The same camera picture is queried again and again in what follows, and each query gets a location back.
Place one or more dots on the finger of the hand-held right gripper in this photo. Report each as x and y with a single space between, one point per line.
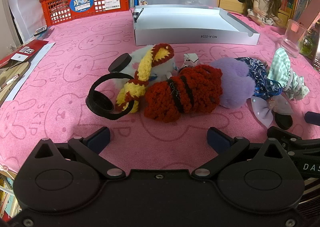
312 118
282 134

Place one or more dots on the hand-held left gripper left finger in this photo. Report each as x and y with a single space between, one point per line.
98 139

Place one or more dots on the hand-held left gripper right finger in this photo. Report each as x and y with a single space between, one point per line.
218 139

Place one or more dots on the purple bow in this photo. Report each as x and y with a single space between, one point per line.
262 110

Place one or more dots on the purple plush toy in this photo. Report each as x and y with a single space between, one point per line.
232 84

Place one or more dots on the red and yellow crochet pouch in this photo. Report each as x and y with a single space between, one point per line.
182 94

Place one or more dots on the green checked cloth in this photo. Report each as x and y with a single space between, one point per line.
281 69

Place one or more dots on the blue patterned cloth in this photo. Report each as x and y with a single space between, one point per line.
260 74

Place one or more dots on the black round lid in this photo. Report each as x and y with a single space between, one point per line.
283 120
120 63

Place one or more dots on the white plush toy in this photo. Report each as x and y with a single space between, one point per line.
137 56

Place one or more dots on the grey cardboard box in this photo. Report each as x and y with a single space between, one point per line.
190 29

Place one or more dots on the pink rabbit print towel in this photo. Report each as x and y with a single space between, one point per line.
75 66

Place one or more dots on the clear glass cup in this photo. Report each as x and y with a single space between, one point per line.
293 39

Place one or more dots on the white paper sheet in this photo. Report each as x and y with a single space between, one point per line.
37 59

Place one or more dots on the pink board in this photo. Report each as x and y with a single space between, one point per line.
308 14

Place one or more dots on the wooden board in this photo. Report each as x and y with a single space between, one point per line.
12 74

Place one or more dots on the red folder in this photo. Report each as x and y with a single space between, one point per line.
15 54

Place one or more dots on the small black card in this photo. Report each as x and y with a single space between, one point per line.
40 31

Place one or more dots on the black binder clip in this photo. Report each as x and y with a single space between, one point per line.
137 15

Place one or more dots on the red plastic crate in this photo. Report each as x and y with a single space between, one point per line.
55 9

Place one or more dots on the wooden drawer box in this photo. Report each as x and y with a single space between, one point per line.
230 1

